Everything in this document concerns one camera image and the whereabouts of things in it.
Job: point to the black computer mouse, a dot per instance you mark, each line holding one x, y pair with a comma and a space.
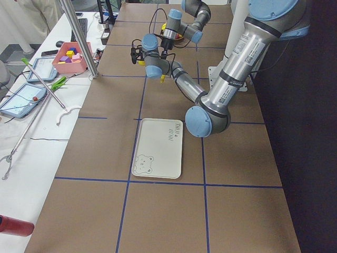
59, 43

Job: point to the black keyboard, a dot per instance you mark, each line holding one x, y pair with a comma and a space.
83, 26

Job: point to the long metal grabber tool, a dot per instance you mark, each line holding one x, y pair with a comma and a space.
8, 158

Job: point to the pink block bin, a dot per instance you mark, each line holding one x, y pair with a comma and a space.
69, 59

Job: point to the black smartphone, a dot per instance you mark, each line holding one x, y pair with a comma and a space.
49, 53

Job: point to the blue tablet near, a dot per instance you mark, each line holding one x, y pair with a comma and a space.
21, 102

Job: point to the white bear tray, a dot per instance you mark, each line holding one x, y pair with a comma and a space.
158, 151

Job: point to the blue tablet far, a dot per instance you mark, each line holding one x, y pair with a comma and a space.
43, 66

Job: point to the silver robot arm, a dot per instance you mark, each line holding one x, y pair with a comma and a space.
192, 32
266, 22

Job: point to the red cylinder bottle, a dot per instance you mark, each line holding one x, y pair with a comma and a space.
16, 227

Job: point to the aluminium frame post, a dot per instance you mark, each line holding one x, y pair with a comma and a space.
69, 11

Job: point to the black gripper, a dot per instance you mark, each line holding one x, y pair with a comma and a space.
166, 44
141, 54

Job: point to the blue tablet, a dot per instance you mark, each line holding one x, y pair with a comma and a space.
21, 102
43, 66

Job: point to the brown wicker basket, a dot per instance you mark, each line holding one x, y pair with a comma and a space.
178, 37

